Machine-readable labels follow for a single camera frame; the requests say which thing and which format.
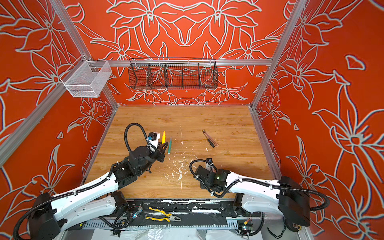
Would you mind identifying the orange highlighter pen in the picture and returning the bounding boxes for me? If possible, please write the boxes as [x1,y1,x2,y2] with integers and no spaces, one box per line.
[162,131,166,144]

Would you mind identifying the green marker pen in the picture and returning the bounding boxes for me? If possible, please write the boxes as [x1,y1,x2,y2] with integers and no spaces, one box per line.
[168,137,172,155]

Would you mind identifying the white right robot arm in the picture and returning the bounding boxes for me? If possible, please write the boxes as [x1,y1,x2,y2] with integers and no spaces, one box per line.
[189,159,330,232]

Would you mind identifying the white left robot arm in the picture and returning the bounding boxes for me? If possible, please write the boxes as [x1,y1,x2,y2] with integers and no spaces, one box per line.
[13,123,169,240]

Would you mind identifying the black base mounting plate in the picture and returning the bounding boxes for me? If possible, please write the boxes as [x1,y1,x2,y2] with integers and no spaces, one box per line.
[101,197,262,227]

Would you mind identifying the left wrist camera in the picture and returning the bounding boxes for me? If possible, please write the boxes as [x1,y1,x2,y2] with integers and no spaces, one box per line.
[148,132,161,148]

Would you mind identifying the yellow handled pliers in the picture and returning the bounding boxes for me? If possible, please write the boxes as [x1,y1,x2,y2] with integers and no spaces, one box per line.
[145,207,182,223]

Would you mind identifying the grey slotted cable duct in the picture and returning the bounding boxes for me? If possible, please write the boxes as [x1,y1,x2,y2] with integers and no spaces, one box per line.
[82,219,239,231]

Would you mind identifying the black wire mesh basket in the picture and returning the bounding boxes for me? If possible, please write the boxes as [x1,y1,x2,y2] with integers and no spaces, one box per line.
[128,58,219,90]

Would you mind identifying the white wire mesh basket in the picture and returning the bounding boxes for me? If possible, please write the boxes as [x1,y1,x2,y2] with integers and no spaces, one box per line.
[59,56,112,98]

